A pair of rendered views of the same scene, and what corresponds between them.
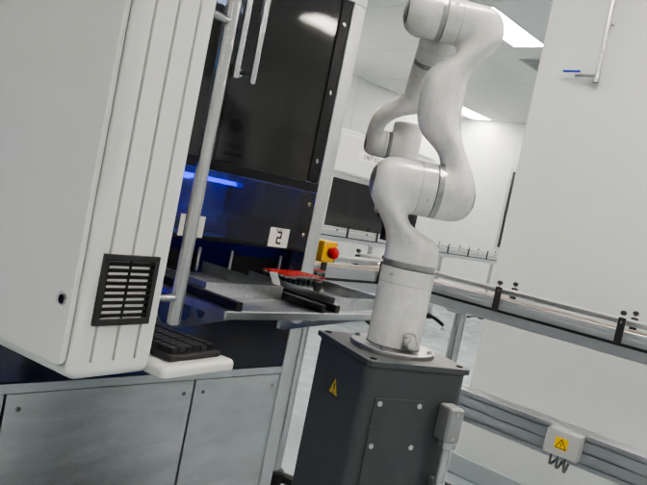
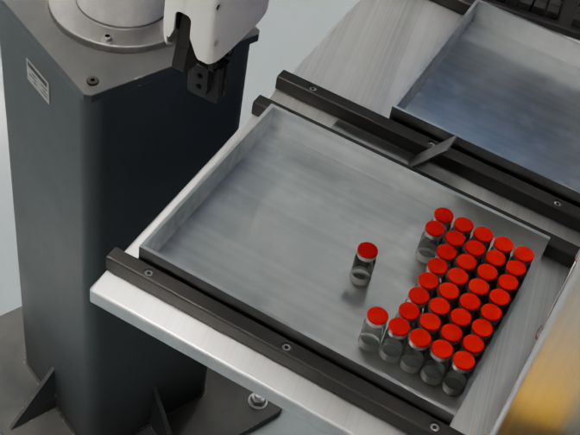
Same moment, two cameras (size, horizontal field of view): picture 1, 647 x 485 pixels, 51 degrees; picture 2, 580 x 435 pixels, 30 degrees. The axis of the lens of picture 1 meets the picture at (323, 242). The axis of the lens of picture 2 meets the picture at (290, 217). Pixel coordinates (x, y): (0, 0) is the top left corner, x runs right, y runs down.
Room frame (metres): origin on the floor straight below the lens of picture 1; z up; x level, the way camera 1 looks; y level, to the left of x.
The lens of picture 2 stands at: (2.65, -0.33, 1.72)
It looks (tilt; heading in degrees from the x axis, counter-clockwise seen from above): 47 degrees down; 160
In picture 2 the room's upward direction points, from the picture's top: 11 degrees clockwise
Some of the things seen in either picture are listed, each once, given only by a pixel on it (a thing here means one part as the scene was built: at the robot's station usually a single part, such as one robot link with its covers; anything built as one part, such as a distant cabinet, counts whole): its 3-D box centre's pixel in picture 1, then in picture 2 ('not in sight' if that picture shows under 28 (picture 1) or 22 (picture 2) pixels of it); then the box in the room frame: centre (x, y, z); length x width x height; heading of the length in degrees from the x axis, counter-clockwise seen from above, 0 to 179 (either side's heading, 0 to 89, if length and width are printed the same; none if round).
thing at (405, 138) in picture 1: (402, 145); not in sight; (1.94, -0.17, 1.35); 0.09 x 0.08 x 0.13; 94
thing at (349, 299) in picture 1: (319, 291); (349, 252); (1.99, -0.02, 0.90); 0.34 x 0.26 x 0.04; 49
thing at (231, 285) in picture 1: (203, 276); (561, 116); (1.80, 0.29, 0.90); 0.34 x 0.26 x 0.04; 49
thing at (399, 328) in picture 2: (297, 282); (427, 286); (2.04, 0.05, 0.90); 0.18 x 0.02 x 0.05; 139
